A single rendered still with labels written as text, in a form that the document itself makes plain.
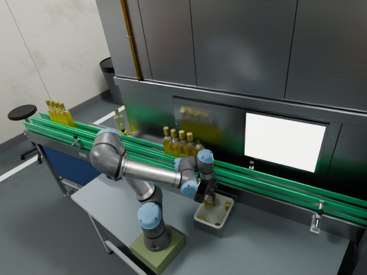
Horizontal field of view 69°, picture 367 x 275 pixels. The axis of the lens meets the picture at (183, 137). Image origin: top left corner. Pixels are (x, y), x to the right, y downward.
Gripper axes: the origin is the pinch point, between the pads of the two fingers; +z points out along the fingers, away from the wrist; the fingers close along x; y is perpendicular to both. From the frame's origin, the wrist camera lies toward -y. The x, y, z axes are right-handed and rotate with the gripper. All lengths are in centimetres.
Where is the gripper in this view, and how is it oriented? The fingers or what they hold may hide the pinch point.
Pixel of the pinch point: (207, 203)
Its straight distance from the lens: 153.4
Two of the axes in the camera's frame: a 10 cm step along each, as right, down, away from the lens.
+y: 5.0, -5.6, 6.6
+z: 1.1, 8.0, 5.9
